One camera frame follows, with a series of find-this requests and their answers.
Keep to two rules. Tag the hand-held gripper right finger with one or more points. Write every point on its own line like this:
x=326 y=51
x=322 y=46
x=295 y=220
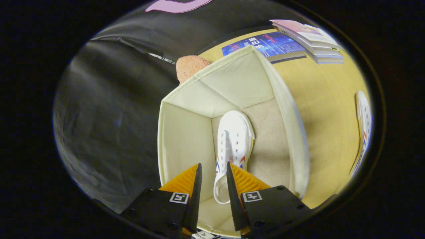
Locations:
x=234 y=202

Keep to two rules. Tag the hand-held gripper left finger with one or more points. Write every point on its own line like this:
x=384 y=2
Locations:
x=196 y=199

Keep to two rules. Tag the brown fabric storage box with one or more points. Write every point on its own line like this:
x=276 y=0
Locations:
x=186 y=142

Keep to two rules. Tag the white canvas shoe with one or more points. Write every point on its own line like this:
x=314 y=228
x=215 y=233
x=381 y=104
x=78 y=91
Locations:
x=363 y=116
x=235 y=132

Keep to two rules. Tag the black backdrop cloth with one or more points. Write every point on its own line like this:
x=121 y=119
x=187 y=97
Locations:
x=109 y=116

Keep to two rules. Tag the orange fuzzy ball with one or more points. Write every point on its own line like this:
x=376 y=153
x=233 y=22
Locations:
x=191 y=66

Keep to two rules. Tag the blue cover book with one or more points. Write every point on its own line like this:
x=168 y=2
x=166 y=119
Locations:
x=265 y=44

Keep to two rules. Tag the grey cover book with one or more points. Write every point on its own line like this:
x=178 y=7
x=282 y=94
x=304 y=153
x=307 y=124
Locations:
x=330 y=59

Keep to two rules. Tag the white cover book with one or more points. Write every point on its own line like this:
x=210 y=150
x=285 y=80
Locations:
x=327 y=50

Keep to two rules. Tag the pink cover book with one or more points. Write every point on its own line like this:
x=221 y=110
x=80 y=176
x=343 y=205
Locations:
x=298 y=28

